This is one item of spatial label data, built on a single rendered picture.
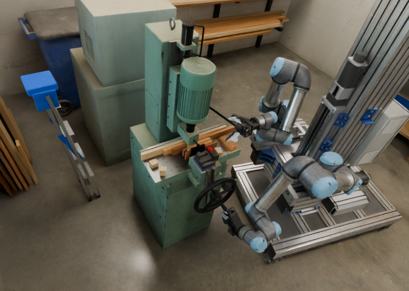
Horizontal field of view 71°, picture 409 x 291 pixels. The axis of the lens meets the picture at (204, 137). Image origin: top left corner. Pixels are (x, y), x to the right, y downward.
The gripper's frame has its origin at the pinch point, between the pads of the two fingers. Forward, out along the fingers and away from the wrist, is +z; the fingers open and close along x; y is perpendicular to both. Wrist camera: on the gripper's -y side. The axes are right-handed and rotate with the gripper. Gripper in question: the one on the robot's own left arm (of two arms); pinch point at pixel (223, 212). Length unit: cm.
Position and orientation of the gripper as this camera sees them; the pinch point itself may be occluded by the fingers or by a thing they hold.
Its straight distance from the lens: 178.9
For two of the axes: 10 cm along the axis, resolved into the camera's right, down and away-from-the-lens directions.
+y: 1.8, 9.2, 3.5
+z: -4.9, -2.2, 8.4
